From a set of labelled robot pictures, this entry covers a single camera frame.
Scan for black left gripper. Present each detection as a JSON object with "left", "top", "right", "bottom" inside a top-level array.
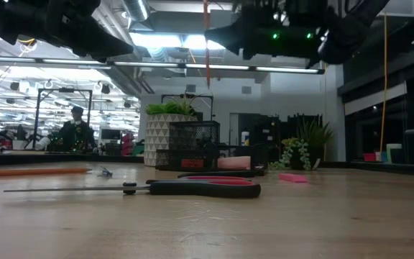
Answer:
[{"left": 47, "top": 0, "right": 135, "bottom": 64}]

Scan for silver ceiling duct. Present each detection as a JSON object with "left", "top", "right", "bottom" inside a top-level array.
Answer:
[{"left": 121, "top": 0, "right": 151, "bottom": 22}]

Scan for black metal table frame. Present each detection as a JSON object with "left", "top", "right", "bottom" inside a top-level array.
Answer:
[{"left": 0, "top": 150, "right": 414, "bottom": 178}]

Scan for tall black rig frame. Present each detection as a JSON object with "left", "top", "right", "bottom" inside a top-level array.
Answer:
[{"left": 32, "top": 87, "right": 93, "bottom": 150}]

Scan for yellow hanging cable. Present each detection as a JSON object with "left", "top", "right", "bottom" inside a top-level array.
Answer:
[{"left": 378, "top": 14, "right": 389, "bottom": 154}]

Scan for trailing succulent in dark pot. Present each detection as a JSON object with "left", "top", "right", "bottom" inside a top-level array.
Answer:
[{"left": 270, "top": 117, "right": 337, "bottom": 172}]

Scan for black mesh desk organizer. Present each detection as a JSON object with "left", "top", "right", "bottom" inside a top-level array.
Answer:
[{"left": 155, "top": 120, "right": 270, "bottom": 177}]

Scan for person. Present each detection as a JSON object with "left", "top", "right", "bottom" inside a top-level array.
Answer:
[{"left": 54, "top": 106, "right": 97, "bottom": 152}]

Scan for succulent in white patterned pot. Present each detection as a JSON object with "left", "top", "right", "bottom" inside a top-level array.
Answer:
[{"left": 144, "top": 91, "right": 208, "bottom": 167}]

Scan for small black monitor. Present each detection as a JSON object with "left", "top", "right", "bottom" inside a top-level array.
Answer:
[{"left": 100, "top": 128, "right": 122, "bottom": 141}]

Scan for long LED light bar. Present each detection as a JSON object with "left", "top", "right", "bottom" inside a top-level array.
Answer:
[{"left": 0, "top": 55, "right": 326, "bottom": 76}]

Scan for black shelving unit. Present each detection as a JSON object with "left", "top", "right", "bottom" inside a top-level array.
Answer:
[{"left": 249, "top": 114, "right": 323, "bottom": 163}]

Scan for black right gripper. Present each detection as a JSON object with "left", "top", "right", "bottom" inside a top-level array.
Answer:
[{"left": 204, "top": 0, "right": 328, "bottom": 69}]

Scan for pink fabric object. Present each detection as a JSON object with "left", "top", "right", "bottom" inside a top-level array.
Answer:
[{"left": 120, "top": 132, "right": 135, "bottom": 156}]

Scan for pink sticky note pad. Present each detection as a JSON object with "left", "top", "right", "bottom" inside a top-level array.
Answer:
[{"left": 216, "top": 155, "right": 252, "bottom": 171}]

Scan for green and white container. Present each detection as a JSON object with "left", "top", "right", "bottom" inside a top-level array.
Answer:
[{"left": 386, "top": 143, "right": 403, "bottom": 165}]

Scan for long pink eraser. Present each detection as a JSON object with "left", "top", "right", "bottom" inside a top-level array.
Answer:
[{"left": 278, "top": 173, "right": 309, "bottom": 183}]

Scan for black and red scissors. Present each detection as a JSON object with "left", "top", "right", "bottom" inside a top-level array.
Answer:
[{"left": 4, "top": 175, "right": 262, "bottom": 199}]

